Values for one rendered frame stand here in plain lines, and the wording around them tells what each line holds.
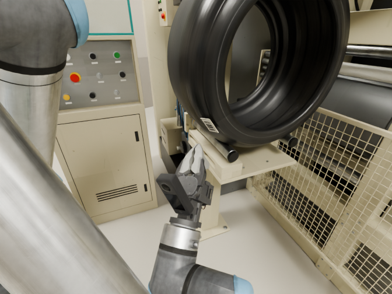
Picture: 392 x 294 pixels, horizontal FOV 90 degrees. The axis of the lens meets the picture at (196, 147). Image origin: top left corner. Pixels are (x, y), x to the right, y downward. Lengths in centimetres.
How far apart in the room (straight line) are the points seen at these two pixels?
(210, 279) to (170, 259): 9
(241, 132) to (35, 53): 54
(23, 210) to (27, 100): 23
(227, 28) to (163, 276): 57
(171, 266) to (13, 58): 43
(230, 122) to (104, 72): 86
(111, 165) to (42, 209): 123
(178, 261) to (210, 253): 105
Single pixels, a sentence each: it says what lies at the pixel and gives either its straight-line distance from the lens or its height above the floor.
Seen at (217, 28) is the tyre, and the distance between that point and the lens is 55.
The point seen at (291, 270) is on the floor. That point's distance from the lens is 157.
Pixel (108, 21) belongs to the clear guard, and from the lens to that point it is 125.
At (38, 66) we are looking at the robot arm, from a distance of 38.
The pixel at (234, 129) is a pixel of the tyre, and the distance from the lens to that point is 65.
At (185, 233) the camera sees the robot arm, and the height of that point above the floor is 91.
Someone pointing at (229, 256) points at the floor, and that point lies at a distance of 151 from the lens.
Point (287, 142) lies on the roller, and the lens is 88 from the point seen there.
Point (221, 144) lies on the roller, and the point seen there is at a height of 92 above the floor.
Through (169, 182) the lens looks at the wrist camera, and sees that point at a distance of 42.
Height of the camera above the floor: 129
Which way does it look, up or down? 30 degrees down
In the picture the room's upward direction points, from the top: straight up
